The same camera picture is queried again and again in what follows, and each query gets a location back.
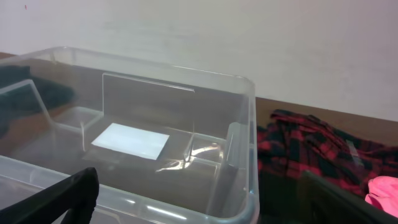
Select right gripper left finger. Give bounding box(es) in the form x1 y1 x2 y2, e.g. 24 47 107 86
1 167 100 224

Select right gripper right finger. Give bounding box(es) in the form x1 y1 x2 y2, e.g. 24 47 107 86
297 171 397 224

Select large black garment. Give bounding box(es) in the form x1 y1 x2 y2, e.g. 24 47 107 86
1 65 75 136

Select black garment right side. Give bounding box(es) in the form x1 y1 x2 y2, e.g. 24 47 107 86
258 171 303 223

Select pink folded garment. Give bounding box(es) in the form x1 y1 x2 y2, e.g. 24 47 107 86
365 176 398 217

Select red plaid flannel shirt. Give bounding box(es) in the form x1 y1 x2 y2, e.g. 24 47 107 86
257 110 397 196

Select white label in bin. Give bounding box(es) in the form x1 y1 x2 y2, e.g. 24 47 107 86
91 123 170 160

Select clear plastic storage bin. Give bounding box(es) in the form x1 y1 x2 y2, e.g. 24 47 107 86
1 47 259 224

